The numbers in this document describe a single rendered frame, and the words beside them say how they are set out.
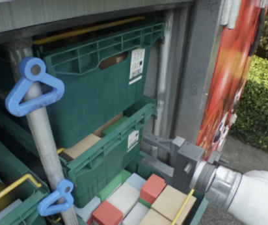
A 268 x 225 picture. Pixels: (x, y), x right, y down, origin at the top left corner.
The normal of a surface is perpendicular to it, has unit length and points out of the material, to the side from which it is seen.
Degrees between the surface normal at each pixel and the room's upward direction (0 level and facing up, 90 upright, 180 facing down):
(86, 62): 94
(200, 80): 90
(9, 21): 90
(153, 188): 2
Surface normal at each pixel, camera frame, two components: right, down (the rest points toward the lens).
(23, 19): 0.81, 0.34
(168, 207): 0.05, -0.81
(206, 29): -0.59, 0.44
